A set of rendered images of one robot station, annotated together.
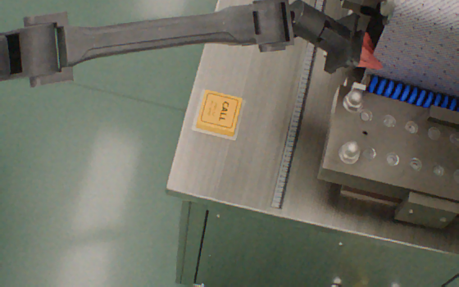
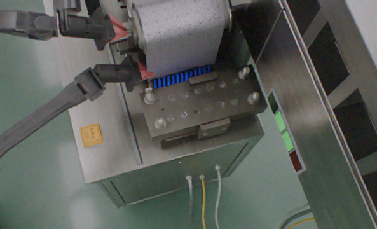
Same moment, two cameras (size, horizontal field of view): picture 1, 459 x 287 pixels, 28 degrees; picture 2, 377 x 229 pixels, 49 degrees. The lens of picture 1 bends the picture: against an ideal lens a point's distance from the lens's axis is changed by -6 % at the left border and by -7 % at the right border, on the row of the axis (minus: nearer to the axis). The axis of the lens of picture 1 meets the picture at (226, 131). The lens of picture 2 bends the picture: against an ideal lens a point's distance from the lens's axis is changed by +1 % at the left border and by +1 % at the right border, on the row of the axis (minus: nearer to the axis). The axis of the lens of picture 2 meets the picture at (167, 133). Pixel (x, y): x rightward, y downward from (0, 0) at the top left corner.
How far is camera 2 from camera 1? 0.33 m
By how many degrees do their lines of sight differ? 8
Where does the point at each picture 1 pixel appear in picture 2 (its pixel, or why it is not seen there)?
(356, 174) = (169, 131)
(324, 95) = (135, 100)
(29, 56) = not seen: outside the picture
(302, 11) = (101, 70)
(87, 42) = not seen: outside the picture
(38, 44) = not seen: outside the picture
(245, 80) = (95, 113)
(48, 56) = not seen: outside the picture
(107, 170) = (61, 173)
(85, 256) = (72, 219)
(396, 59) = (159, 66)
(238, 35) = (75, 100)
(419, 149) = (194, 103)
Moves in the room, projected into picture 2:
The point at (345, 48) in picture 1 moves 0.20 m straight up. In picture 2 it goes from (131, 76) to (126, 43)
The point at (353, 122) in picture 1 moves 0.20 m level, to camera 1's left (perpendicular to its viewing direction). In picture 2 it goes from (154, 107) to (96, 126)
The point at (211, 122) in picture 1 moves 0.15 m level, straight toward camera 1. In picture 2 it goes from (89, 142) to (103, 181)
